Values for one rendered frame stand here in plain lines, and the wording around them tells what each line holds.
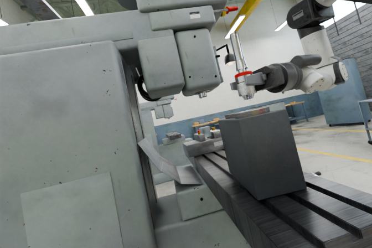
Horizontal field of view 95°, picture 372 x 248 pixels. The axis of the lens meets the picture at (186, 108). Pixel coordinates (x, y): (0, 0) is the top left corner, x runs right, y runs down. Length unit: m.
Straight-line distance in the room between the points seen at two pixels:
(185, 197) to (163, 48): 0.68
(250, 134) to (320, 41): 0.60
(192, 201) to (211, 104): 7.07
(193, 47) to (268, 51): 8.78
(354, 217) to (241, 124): 0.23
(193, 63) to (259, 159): 0.59
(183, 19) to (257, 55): 8.39
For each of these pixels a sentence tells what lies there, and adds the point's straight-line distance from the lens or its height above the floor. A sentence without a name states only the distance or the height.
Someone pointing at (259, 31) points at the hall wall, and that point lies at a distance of 9.81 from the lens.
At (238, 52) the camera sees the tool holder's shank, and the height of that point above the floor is 1.32.
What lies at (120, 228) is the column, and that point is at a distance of 0.80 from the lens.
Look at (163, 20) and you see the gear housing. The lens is 0.94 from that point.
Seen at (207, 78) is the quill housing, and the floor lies 1.35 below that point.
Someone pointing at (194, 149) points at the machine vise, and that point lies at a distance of 1.00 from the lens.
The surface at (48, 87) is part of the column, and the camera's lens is 0.82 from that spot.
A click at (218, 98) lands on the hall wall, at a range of 7.90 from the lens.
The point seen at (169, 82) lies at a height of 1.37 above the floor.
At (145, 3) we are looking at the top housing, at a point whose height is 1.77.
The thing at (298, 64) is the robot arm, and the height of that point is 1.27.
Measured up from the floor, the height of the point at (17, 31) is 1.72.
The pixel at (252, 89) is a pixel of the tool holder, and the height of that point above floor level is 1.22.
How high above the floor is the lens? 1.18
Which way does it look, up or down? 4 degrees up
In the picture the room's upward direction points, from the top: 12 degrees counter-clockwise
